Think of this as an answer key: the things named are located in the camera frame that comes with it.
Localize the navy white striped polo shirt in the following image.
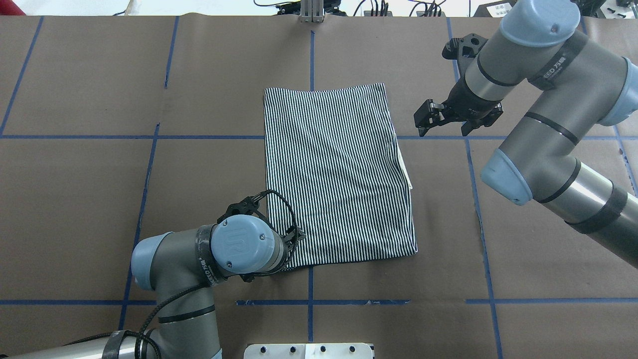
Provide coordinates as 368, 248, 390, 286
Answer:
264, 83, 418, 270

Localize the black spare gripper tool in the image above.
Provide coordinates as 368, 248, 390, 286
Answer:
274, 0, 348, 16

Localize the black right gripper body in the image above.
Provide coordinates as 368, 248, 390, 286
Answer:
442, 33, 502, 123

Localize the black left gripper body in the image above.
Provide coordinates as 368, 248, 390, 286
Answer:
217, 197, 306, 282

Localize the black box with label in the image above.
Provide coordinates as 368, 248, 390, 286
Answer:
472, 0, 517, 18

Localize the orange black usb hub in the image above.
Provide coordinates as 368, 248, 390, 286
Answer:
360, 0, 392, 17

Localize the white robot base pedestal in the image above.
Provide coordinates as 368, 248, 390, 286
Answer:
243, 343, 376, 359

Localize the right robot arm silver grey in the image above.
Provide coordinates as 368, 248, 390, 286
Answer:
413, 0, 638, 267

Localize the aluminium frame post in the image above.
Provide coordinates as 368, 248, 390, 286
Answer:
299, 0, 325, 23

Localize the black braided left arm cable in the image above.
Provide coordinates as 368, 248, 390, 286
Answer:
60, 189, 300, 359

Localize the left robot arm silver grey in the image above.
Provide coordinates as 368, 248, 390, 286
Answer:
21, 190, 305, 359

